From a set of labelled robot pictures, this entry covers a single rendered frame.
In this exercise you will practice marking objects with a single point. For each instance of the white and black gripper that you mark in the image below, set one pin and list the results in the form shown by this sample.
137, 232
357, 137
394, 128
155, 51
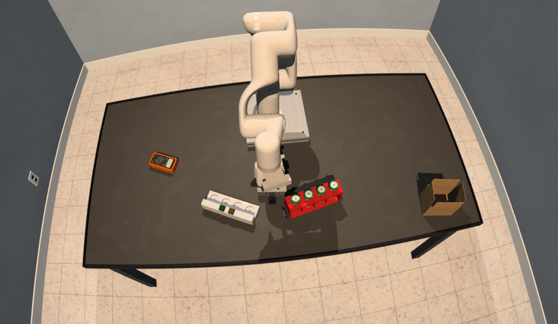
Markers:
259, 177

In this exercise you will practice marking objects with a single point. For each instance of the red tube rack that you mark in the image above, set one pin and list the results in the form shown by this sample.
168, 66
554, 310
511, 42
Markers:
314, 204

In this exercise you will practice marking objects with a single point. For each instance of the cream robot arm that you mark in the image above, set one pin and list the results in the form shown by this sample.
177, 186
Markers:
273, 47

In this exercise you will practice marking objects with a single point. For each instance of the orange digital multimeter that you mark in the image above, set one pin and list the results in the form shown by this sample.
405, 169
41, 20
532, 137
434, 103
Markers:
163, 162

